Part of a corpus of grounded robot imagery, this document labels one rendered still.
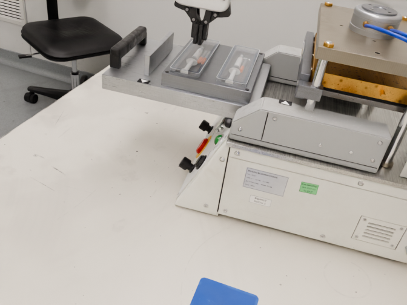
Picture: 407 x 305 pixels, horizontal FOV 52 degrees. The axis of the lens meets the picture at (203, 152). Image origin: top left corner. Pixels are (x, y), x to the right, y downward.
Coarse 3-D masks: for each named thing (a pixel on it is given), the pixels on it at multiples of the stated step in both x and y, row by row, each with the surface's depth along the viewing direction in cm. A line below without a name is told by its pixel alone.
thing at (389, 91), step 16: (336, 64) 72; (336, 80) 68; (352, 80) 67; (368, 80) 67; (384, 80) 68; (400, 80) 69; (336, 96) 70; (352, 96) 69; (368, 96) 68; (384, 96) 66; (400, 96) 67; (400, 112) 68
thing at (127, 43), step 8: (136, 32) 86; (144, 32) 89; (128, 40) 82; (136, 40) 85; (144, 40) 91; (112, 48) 78; (120, 48) 79; (128, 48) 82; (112, 56) 79; (120, 56) 79; (112, 64) 80; (120, 64) 80
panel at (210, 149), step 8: (216, 120) 103; (208, 136) 98; (224, 136) 77; (208, 144) 90; (216, 144) 77; (200, 152) 92; (208, 152) 82; (208, 160) 77; (200, 168) 79; (192, 176) 82; (184, 184) 85
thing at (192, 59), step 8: (208, 40) 89; (192, 48) 84; (200, 48) 85; (208, 48) 85; (184, 56) 80; (192, 56) 81; (200, 56) 81; (208, 56) 82; (176, 64) 77; (184, 64) 77; (192, 64) 78; (200, 64) 78
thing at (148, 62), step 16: (144, 48) 90; (160, 48) 83; (176, 48) 92; (128, 64) 82; (144, 64) 83; (160, 64) 84; (112, 80) 78; (128, 80) 77; (160, 80) 78; (144, 96) 78; (160, 96) 77; (176, 96) 76; (192, 96) 75; (208, 96) 75; (256, 96) 78; (208, 112) 76; (224, 112) 75
